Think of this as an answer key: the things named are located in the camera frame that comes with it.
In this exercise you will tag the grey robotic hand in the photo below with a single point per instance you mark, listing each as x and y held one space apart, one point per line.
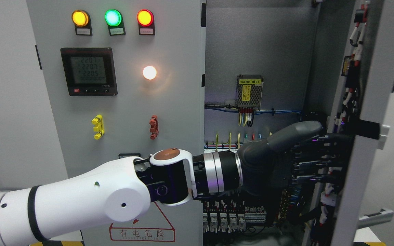
292 155

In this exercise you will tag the grey cabinet door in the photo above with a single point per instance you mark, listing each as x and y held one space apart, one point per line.
369 179
174 44

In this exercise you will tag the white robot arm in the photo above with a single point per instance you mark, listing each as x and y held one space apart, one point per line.
117 191

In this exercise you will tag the metal mesh power supply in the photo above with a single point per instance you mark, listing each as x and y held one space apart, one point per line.
249 90

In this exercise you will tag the lower relay terminal row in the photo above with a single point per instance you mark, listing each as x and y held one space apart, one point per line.
235 213

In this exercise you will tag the red terminal clip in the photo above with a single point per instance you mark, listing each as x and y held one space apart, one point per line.
154 130

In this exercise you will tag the red electric hazard warning sticker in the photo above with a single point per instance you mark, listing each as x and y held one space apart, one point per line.
154 226

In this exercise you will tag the white glowing indicator lamp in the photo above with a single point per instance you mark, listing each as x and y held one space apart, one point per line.
149 72

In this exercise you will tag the yellow terminal clip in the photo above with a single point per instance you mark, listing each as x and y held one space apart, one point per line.
98 126

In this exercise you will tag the red indicator lamp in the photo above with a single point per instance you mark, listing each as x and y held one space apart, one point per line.
145 18

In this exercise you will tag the black digital power meter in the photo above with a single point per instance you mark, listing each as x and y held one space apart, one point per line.
89 71

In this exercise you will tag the green indicator lamp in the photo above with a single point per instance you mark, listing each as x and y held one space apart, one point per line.
113 17

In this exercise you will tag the yellow indicator lamp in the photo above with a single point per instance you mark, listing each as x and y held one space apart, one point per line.
80 18

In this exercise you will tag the silver door handle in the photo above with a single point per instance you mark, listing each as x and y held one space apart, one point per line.
368 220

